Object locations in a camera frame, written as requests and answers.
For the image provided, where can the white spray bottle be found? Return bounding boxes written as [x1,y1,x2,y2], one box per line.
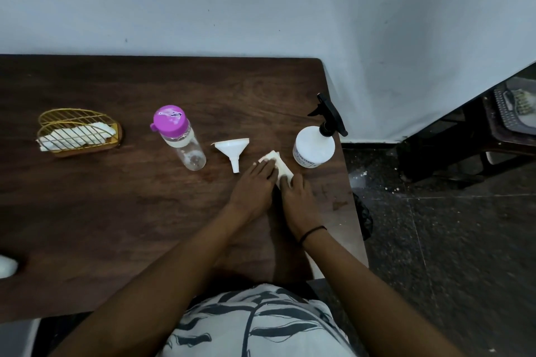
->
[292,126,337,170]

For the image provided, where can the dark side table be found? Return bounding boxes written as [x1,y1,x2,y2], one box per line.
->
[398,89,536,186]

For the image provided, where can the black spray nozzle with tube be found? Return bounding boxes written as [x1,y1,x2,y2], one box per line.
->
[307,93,349,138]

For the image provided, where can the gold wire napkin holder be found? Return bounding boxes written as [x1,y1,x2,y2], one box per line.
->
[36,108,124,158]

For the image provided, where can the black wristband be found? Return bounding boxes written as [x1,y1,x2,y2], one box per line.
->
[298,225,328,246]

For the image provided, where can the person's left forearm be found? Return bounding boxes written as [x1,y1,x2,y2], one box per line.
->
[48,206,252,357]

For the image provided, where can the person's right forearm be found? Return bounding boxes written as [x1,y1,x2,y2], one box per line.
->
[301,229,466,357]

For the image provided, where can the purple bottle cap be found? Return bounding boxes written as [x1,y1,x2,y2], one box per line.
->
[150,104,188,137]

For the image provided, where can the clear bottle with purple lid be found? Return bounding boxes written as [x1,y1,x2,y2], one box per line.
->
[160,119,208,172]

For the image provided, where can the dark wooden table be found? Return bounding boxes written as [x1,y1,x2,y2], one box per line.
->
[0,54,370,324]

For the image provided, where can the white grey patterned clothing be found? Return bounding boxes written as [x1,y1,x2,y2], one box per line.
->
[157,283,357,357]

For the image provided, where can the person's left hand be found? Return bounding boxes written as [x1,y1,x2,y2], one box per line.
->
[227,158,280,223]

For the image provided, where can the white plastic funnel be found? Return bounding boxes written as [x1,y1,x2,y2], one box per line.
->
[210,138,251,175]

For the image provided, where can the grey plastic tray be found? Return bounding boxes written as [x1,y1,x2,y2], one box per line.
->
[493,76,536,136]

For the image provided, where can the patterned cloth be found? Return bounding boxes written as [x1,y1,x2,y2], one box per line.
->
[511,89,535,114]

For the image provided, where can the person's right hand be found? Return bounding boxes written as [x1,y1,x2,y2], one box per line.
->
[278,173,324,241]

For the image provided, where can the white handheld controller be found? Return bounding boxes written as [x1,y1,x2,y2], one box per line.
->
[0,255,20,279]

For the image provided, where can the white napkin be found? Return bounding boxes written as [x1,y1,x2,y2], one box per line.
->
[258,151,295,191]

